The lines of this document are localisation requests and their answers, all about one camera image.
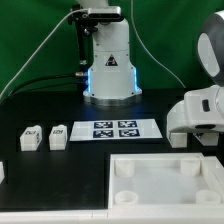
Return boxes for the black cables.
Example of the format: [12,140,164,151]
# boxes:
[0,73,84,107]

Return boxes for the white part left edge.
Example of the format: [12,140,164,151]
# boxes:
[0,162,5,184]

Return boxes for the white cable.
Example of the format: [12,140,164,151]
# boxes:
[0,8,88,101]

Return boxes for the black camera on stand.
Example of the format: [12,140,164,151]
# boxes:
[67,4,124,67]

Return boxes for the white square tabletop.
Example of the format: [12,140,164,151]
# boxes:
[108,153,224,210]

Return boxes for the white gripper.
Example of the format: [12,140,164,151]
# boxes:
[167,85,224,133]

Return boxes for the white marker sheet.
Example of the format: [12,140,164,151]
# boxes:
[70,119,162,141]

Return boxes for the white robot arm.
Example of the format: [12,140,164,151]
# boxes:
[77,0,224,133]

